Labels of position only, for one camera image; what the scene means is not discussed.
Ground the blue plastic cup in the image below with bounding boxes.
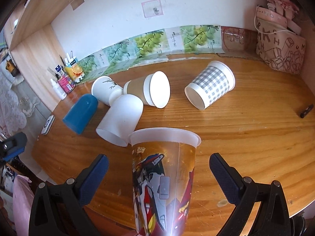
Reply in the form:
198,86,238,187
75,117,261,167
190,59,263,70
62,93,99,135

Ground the robot print plastic cup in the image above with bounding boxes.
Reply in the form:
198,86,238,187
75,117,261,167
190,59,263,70
128,127,201,236

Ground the grape print cardboard panel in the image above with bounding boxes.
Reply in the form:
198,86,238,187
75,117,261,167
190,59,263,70
79,25,222,79

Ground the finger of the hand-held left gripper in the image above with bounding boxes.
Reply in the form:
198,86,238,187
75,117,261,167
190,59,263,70
0,132,28,162

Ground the wooden shelf unit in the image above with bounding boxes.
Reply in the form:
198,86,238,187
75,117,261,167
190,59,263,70
4,0,100,112

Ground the letter print tote bag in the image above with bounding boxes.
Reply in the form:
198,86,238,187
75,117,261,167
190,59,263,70
255,17,307,75

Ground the pink printed can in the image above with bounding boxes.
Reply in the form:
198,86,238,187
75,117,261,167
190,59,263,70
57,75,76,94

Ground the pink cloth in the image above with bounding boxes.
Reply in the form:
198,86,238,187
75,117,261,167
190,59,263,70
12,174,35,236

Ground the small black stick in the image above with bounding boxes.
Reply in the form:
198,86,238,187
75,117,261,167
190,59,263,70
299,104,315,118

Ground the brown tape patch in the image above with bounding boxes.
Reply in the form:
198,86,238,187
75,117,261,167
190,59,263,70
70,0,85,11

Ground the plain white plastic cup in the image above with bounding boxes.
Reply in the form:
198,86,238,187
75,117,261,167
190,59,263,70
95,94,144,148

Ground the pink square wall sticker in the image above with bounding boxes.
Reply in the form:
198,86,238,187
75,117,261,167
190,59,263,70
141,0,163,18

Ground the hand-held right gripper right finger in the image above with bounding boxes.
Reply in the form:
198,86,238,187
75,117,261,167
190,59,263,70
209,153,291,236

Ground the white round-button device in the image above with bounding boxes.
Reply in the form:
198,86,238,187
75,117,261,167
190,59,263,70
41,115,56,136

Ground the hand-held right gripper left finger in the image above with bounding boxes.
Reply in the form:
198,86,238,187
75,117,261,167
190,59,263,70
29,154,109,236

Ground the white squeeze bottle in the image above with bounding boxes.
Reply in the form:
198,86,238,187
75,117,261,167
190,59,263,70
50,78,67,100

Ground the blue and white tube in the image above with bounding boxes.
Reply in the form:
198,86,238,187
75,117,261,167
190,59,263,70
54,65,65,79

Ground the white lace curtain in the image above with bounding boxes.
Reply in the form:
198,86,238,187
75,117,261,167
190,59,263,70
0,61,41,138

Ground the brown printed cardboard sheet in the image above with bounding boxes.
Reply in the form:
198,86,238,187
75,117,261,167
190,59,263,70
221,26,257,55

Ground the grey checked paper cup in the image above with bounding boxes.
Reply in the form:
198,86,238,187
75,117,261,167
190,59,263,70
184,61,236,111

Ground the bamboo print white paper cup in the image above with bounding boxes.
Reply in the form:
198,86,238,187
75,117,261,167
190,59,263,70
91,76,124,106

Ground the brown sleeved paper cup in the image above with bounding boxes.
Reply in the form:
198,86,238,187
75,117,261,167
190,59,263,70
123,71,171,109

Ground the pink floral bundle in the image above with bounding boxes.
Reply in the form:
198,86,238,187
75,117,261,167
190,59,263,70
266,0,300,20

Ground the pink dotted box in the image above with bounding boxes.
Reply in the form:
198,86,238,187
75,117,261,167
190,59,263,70
255,5,302,35

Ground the orange print carton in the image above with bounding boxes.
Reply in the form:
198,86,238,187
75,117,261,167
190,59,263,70
64,58,85,82

